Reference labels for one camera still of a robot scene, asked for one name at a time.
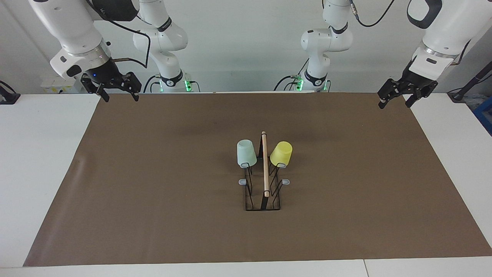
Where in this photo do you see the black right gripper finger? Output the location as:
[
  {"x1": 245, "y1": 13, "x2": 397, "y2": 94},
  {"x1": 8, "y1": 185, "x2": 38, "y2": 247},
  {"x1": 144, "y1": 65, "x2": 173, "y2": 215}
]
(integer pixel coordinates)
[
  {"x1": 81, "y1": 75, "x2": 111, "y2": 103},
  {"x1": 122, "y1": 72, "x2": 142, "y2": 102}
]

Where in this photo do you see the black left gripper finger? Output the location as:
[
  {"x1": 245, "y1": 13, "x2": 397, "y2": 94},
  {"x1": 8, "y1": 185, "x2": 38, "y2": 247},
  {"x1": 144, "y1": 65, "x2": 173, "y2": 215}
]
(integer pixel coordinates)
[
  {"x1": 378, "y1": 78, "x2": 402, "y2": 109},
  {"x1": 404, "y1": 83, "x2": 429, "y2": 108}
]

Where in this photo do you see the yellow plastic cup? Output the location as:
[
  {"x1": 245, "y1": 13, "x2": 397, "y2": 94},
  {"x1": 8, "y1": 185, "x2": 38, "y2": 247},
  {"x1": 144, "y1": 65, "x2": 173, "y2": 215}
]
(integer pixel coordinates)
[{"x1": 270, "y1": 141, "x2": 293, "y2": 167}]

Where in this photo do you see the green plastic cup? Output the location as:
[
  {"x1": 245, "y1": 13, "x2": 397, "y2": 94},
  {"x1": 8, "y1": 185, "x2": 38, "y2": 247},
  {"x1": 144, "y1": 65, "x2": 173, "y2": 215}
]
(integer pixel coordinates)
[{"x1": 236, "y1": 139, "x2": 258, "y2": 168}]

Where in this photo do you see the black stand leg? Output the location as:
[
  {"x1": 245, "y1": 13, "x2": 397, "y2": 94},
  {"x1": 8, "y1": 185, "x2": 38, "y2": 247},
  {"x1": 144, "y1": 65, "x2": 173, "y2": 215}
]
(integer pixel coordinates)
[{"x1": 447, "y1": 61, "x2": 492, "y2": 103}]

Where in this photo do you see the blue crate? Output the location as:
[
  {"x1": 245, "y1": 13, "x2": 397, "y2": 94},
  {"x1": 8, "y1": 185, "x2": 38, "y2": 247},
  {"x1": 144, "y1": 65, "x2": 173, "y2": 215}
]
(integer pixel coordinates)
[{"x1": 473, "y1": 96, "x2": 492, "y2": 136}]

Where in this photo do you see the brown table mat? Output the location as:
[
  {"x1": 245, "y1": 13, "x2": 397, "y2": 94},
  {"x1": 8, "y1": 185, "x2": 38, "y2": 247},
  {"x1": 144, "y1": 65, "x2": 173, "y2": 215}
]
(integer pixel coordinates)
[{"x1": 23, "y1": 92, "x2": 492, "y2": 267}]

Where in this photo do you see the black arm base cable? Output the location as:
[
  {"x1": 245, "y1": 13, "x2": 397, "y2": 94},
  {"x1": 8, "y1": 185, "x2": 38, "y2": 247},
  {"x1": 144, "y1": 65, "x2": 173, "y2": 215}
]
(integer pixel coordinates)
[
  {"x1": 143, "y1": 73, "x2": 200, "y2": 93},
  {"x1": 274, "y1": 58, "x2": 310, "y2": 92}
]

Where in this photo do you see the white wall socket box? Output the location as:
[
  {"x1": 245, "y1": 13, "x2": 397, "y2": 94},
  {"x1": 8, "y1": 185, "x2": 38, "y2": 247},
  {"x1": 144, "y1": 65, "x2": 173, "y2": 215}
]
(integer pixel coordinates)
[{"x1": 40, "y1": 75, "x2": 82, "y2": 94}]

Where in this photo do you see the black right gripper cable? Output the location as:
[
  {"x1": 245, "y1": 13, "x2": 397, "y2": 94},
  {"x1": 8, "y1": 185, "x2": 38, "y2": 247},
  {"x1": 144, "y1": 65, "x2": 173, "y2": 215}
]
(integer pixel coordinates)
[{"x1": 88, "y1": 0, "x2": 151, "y2": 70}]

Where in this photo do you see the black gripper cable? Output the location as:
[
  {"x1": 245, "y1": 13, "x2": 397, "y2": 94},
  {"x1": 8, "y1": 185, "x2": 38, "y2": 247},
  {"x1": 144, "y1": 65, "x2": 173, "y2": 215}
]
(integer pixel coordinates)
[
  {"x1": 348, "y1": 0, "x2": 473, "y2": 66},
  {"x1": 88, "y1": 0, "x2": 151, "y2": 70}
]

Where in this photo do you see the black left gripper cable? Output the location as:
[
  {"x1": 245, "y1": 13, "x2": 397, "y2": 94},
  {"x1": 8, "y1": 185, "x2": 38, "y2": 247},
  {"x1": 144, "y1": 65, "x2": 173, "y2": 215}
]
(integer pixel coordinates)
[{"x1": 348, "y1": 0, "x2": 473, "y2": 66}]

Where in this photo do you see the black clamp mount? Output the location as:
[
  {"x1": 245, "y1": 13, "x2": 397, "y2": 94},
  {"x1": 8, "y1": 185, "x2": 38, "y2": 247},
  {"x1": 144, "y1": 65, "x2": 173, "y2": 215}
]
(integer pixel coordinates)
[{"x1": 0, "y1": 80, "x2": 21, "y2": 105}]

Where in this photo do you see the black wire cup rack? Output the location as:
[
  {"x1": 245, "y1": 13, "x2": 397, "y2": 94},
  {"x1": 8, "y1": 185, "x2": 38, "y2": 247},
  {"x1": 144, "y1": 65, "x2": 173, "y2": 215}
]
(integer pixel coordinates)
[{"x1": 239, "y1": 131, "x2": 290, "y2": 211}]

